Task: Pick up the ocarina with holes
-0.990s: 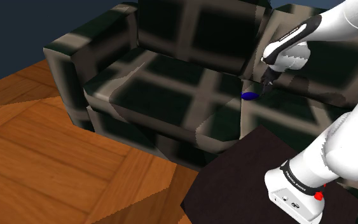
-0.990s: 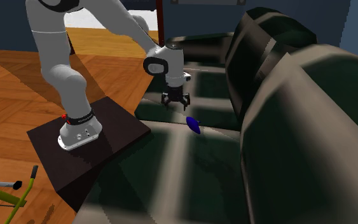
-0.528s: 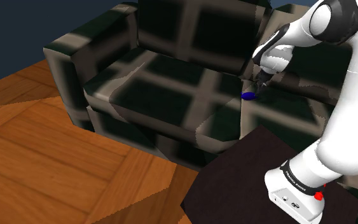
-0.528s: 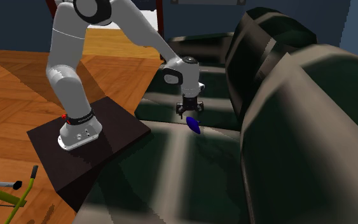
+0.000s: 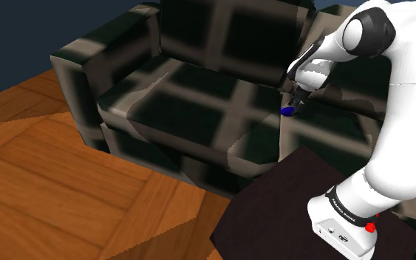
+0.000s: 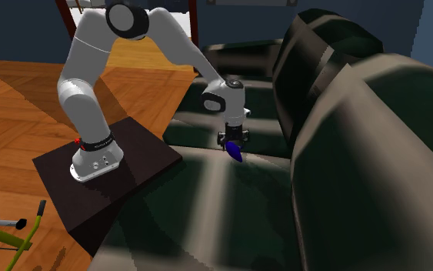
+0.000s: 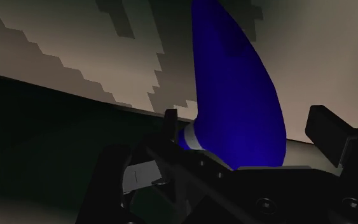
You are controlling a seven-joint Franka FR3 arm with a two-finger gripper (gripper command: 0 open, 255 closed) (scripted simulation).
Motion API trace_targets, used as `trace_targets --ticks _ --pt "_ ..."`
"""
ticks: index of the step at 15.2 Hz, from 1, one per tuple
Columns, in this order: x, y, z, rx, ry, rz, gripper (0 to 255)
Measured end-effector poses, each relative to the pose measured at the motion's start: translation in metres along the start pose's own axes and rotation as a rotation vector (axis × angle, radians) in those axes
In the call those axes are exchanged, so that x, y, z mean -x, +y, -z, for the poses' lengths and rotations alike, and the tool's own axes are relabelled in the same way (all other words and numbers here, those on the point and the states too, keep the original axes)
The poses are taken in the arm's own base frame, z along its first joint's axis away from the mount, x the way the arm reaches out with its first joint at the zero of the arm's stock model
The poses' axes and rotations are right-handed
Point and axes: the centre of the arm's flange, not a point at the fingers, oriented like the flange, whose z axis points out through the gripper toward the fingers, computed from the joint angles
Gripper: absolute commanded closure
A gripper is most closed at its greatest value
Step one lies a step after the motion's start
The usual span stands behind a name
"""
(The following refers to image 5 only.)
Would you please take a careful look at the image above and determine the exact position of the dark checked sofa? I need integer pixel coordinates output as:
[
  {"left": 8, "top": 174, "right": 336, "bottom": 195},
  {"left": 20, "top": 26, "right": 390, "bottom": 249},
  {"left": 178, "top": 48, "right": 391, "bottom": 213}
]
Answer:
[{"left": 50, "top": 0, "right": 416, "bottom": 260}]

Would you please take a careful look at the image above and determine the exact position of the dark robot stand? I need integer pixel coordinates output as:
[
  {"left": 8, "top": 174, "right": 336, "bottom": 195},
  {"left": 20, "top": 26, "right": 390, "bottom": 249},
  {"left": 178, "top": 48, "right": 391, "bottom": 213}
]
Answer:
[{"left": 209, "top": 144, "right": 416, "bottom": 260}]

